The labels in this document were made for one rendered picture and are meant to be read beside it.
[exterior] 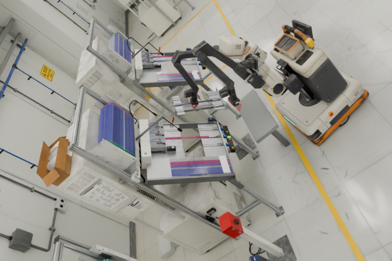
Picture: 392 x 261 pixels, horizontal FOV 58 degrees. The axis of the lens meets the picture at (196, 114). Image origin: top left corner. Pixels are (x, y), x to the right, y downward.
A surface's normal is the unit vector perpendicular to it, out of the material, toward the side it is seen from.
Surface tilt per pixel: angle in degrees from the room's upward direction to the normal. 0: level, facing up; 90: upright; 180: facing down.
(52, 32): 90
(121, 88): 90
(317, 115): 0
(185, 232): 90
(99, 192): 88
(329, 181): 0
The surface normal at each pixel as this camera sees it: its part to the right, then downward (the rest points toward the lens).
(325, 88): 0.33, 0.45
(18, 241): 0.73, -0.60
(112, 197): 0.20, 0.63
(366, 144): -0.66, -0.52
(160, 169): 0.10, -0.79
